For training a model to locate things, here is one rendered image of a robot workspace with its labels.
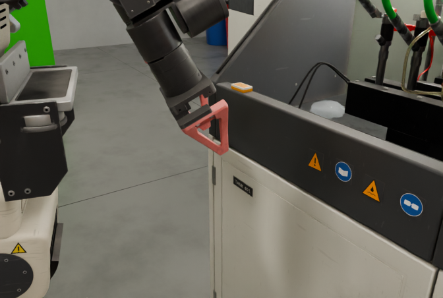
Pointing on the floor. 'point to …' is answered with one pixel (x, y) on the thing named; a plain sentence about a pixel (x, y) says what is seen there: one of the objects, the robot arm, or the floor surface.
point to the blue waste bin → (217, 34)
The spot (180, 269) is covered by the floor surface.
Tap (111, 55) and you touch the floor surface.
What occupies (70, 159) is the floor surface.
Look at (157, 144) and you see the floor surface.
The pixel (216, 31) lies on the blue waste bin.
